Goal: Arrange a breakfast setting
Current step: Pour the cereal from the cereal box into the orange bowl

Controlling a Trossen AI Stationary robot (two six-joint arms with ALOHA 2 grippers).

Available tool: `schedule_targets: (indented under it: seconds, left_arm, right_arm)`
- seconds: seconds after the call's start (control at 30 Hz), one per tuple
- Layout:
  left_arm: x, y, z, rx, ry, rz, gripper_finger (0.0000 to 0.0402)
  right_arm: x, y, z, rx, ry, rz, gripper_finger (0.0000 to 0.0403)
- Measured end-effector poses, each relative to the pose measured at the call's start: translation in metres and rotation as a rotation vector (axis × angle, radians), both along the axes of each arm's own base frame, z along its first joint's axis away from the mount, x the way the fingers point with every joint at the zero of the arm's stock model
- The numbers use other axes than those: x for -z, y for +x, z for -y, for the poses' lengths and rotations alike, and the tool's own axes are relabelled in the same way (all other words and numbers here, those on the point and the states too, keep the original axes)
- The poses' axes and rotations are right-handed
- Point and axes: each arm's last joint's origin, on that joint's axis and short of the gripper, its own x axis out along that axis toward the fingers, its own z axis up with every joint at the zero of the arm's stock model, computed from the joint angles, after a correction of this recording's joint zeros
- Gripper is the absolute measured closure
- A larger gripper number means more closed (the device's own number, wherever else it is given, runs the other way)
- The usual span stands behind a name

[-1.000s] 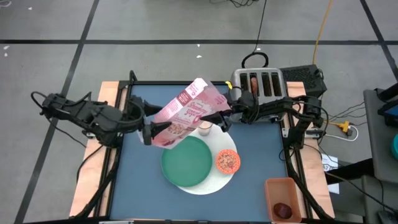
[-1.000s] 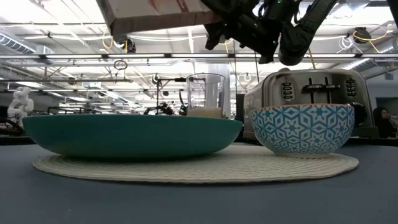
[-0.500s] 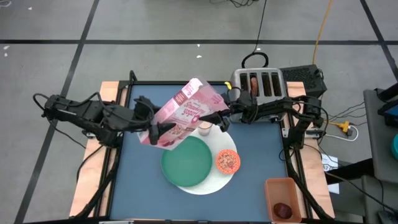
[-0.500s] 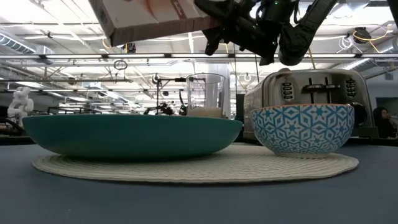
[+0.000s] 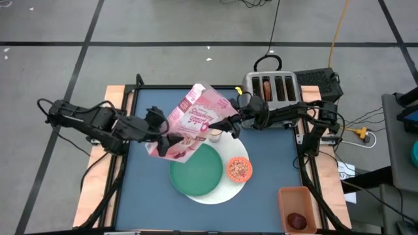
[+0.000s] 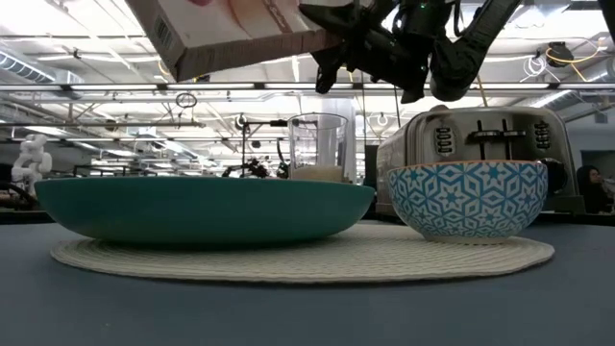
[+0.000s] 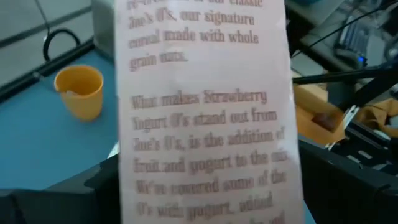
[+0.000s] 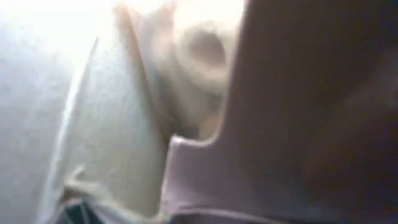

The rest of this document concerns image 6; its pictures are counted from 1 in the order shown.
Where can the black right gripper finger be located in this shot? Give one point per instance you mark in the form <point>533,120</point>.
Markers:
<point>331,13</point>
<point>329,67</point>

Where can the pink yogurt cereal box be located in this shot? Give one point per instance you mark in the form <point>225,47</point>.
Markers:
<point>230,29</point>

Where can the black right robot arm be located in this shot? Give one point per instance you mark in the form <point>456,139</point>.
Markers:
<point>461,53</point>

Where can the clear glass with white rice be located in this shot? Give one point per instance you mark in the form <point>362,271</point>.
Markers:
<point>317,144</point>

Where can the black background robot rig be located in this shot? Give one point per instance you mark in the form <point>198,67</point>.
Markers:
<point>254,168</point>

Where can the stainless steel four-slot toaster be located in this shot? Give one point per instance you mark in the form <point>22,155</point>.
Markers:
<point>480,139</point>

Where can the blue white patterned bowl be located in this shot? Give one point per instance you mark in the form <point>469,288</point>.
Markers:
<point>466,202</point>

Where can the teal plate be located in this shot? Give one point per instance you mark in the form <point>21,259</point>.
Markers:
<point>202,211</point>

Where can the white woven round placemat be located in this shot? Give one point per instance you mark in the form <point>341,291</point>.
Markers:
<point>312,262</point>

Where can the person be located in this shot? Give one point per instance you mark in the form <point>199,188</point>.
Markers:
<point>593,192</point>

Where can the white robot figure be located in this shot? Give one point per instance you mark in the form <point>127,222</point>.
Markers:
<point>31,163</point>

